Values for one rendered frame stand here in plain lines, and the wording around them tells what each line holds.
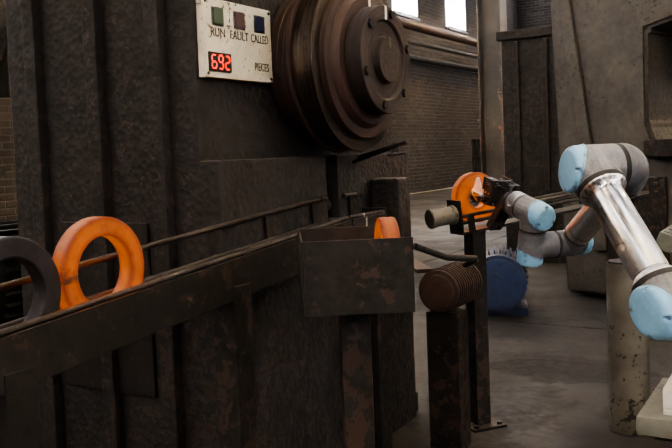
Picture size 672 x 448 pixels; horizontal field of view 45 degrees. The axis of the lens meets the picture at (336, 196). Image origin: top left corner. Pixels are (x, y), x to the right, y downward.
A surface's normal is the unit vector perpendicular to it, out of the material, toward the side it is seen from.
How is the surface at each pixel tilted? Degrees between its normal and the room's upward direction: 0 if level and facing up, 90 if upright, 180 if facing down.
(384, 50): 90
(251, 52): 90
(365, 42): 90
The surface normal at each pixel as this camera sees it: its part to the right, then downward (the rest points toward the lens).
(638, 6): -0.71, 0.07
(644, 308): -0.93, 0.15
